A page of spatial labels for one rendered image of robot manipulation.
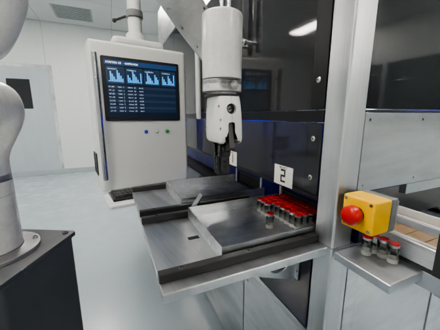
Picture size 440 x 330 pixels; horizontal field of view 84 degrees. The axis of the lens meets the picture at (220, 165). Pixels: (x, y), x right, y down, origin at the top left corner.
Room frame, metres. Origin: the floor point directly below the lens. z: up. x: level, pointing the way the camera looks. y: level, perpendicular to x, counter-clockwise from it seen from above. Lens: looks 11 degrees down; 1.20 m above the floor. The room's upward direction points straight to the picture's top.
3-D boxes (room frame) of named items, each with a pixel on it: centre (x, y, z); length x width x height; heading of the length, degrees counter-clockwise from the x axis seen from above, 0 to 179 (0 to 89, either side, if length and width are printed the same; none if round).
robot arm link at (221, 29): (0.55, 0.00, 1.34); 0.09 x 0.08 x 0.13; 179
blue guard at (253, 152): (1.47, 0.15, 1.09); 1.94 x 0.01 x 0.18; 24
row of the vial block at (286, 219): (0.71, -0.19, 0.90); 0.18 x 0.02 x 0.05; 24
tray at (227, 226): (0.67, -0.11, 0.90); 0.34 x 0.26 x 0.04; 114
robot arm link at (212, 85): (0.54, 0.00, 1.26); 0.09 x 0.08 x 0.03; 24
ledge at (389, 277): (0.49, -0.36, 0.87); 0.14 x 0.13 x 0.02; 114
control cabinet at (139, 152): (1.42, 0.45, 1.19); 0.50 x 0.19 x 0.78; 123
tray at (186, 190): (0.98, 0.03, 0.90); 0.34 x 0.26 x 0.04; 114
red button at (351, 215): (0.47, -0.27, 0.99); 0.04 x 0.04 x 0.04; 24
